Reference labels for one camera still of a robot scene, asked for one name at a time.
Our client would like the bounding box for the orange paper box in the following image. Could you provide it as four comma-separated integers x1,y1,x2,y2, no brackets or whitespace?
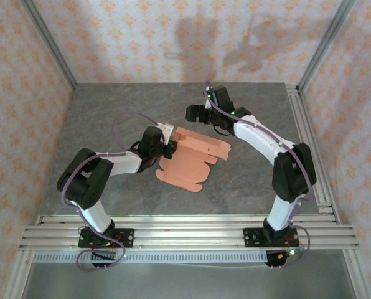
155,126,232,194

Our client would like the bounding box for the wide aluminium extrusion beam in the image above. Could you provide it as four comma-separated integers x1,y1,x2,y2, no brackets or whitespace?
19,225,360,250

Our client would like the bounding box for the black left base electronics board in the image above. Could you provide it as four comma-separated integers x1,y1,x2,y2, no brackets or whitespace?
90,250,118,268

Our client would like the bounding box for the black base electronics board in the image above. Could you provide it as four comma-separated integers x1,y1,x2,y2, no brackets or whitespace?
265,249,305,268
90,250,118,268

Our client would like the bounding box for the grey metal panel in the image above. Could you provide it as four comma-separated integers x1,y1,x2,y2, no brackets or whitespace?
22,263,359,299

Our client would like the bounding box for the black right base electronics board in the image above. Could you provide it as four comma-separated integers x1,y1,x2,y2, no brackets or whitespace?
265,249,305,268

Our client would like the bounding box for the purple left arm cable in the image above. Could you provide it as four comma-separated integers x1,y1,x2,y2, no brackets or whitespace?
60,111,163,272

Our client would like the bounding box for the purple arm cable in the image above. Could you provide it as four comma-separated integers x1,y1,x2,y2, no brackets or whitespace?
60,111,163,272
204,80,317,270

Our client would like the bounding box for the narrow aluminium extrusion rail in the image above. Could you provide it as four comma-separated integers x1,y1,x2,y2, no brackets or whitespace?
35,214,341,225

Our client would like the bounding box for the aluminium side rail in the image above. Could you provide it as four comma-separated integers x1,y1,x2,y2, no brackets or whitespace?
286,83,341,225

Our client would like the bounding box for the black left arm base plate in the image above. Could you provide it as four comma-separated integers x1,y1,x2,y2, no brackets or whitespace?
78,227,134,249

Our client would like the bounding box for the white slotted cable duct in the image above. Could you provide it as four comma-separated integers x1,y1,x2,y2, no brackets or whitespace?
32,252,269,264

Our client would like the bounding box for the aluminium frame post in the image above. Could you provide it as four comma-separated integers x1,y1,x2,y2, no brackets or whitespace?
22,0,78,93
296,0,358,94

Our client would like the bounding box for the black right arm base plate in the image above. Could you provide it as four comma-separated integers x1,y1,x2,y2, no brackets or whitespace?
243,227,300,249

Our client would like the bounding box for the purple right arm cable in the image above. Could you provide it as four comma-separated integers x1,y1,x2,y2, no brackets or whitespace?
204,80,317,270

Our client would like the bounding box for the aluminium frame leg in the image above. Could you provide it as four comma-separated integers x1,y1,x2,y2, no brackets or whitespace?
3,249,34,299
342,249,371,299

